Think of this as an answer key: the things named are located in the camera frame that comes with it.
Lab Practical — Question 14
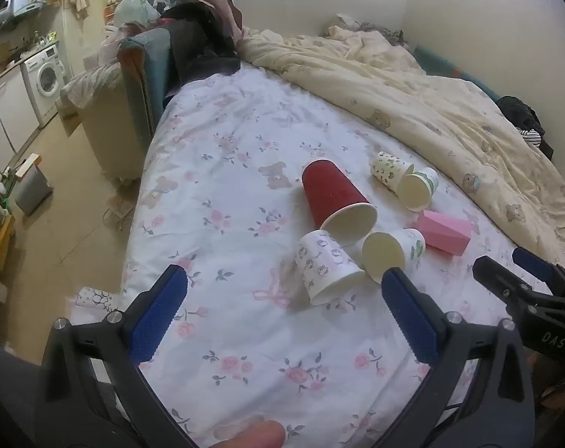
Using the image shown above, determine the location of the pile of dark clothes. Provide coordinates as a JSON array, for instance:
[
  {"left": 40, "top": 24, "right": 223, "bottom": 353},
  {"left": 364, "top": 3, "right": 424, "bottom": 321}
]
[{"left": 158, "top": 0, "right": 246, "bottom": 89}]

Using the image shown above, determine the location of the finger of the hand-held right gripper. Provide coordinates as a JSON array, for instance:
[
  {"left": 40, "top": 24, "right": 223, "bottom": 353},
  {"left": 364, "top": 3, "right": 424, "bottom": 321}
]
[
  {"left": 472, "top": 255, "right": 534, "bottom": 311},
  {"left": 512, "top": 247, "right": 565, "bottom": 300}
]

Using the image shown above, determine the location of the white patterned cup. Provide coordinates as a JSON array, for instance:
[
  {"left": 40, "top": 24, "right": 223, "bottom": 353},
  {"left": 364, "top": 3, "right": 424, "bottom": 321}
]
[{"left": 75, "top": 286, "right": 119, "bottom": 313}]

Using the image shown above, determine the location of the striped cloth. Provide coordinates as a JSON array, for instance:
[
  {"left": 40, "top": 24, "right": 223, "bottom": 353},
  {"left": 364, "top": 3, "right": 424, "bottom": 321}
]
[{"left": 519, "top": 128, "right": 544, "bottom": 149}]

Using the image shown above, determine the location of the white washing machine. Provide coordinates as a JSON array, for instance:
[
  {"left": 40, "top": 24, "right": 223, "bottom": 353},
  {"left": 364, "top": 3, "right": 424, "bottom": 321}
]
[{"left": 20, "top": 45, "right": 69, "bottom": 130}]

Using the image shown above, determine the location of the person's left hand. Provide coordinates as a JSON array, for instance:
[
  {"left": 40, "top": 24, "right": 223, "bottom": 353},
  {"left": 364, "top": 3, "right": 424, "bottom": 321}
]
[{"left": 215, "top": 419, "right": 286, "bottom": 448}]

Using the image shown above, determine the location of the white kitchen cabinet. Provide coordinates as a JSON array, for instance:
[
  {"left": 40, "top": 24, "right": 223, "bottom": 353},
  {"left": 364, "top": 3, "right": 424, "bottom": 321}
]
[{"left": 0, "top": 68, "right": 43, "bottom": 173}]

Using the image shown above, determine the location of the black garment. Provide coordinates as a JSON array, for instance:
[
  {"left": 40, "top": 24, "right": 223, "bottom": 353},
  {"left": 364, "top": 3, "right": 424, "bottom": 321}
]
[{"left": 497, "top": 96, "right": 555, "bottom": 159}]

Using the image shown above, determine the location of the person's grey trouser leg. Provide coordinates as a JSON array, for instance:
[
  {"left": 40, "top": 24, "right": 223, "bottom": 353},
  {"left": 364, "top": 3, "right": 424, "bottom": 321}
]
[{"left": 0, "top": 340, "right": 45, "bottom": 448}]

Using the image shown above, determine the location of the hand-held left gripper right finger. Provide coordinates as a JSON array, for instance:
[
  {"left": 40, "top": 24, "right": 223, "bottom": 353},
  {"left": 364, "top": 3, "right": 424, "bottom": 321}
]
[{"left": 382, "top": 267, "right": 536, "bottom": 448}]

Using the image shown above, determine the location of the cardboard box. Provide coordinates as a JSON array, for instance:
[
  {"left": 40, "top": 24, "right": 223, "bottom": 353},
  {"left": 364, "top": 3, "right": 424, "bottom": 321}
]
[{"left": 58, "top": 105, "right": 83, "bottom": 138}]

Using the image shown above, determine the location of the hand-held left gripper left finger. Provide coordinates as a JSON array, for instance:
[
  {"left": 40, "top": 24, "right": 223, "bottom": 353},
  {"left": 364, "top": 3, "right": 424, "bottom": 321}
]
[{"left": 35, "top": 264, "right": 204, "bottom": 448}]

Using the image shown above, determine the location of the cream bear print quilt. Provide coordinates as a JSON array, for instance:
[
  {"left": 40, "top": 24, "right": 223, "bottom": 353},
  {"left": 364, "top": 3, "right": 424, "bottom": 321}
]
[{"left": 236, "top": 25, "right": 565, "bottom": 262}]

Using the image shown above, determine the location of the white bear print paper cup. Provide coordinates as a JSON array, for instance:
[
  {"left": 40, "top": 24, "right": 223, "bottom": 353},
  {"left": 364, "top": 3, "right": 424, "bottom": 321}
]
[{"left": 295, "top": 230, "right": 368, "bottom": 307}]

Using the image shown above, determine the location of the pink box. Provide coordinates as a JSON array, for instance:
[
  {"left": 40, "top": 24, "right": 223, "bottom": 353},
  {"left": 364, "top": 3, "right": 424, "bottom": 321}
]
[{"left": 416, "top": 210, "right": 472, "bottom": 257}]

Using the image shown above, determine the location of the white plastic bag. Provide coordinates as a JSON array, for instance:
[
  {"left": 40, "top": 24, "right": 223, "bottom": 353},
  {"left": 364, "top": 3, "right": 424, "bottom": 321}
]
[{"left": 113, "top": 0, "right": 159, "bottom": 29}]

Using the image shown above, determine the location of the red paper cup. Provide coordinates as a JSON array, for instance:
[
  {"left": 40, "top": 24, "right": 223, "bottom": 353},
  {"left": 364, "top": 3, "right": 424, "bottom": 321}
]
[{"left": 301, "top": 159, "right": 379, "bottom": 248}]

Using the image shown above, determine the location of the floral bed sheet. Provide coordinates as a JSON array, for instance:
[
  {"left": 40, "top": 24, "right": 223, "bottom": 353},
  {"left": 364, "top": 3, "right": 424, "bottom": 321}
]
[{"left": 72, "top": 63, "right": 551, "bottom": 448}]

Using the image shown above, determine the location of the teal pillow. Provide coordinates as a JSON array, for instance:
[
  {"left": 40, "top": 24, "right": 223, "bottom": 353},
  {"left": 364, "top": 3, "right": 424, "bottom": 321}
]
[{"left": 413, "top": 46, "right": 502, "bottom": 103}]

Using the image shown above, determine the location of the yellow patterned paper cup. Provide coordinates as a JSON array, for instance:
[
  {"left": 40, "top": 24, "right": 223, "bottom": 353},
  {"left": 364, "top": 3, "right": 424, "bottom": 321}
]
[{"left": 370, "top": 150, "right": 415, "bottom": 197}]

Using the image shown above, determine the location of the grey trash bin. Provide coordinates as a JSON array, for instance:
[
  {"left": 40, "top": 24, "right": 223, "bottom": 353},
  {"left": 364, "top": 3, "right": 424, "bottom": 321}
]
[{"left": 14, "top": 154, "right": 54, "bottom": 215}]

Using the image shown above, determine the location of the white green print paper cup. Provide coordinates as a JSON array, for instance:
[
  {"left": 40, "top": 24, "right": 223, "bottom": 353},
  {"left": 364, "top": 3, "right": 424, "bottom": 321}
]
[
  {"left": 361, "top": 228, "right": 426, "bottom": 285},
  {"left": 396, "top": 167, "right": 439, "bottom": 212}
]

